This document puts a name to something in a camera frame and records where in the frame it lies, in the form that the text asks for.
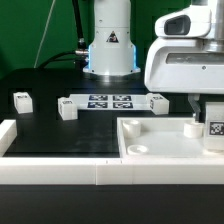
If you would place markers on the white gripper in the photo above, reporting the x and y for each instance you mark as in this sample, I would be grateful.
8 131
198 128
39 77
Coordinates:
182 66

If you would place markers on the white square tabletop part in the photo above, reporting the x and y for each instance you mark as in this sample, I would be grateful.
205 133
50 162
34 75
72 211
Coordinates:
162 138

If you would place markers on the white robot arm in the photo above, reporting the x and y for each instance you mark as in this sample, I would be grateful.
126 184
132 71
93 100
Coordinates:
112 55

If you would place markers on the white U-shaped fence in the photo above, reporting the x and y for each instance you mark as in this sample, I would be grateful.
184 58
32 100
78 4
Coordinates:
104 171

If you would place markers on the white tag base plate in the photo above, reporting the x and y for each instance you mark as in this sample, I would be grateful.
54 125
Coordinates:
110 102

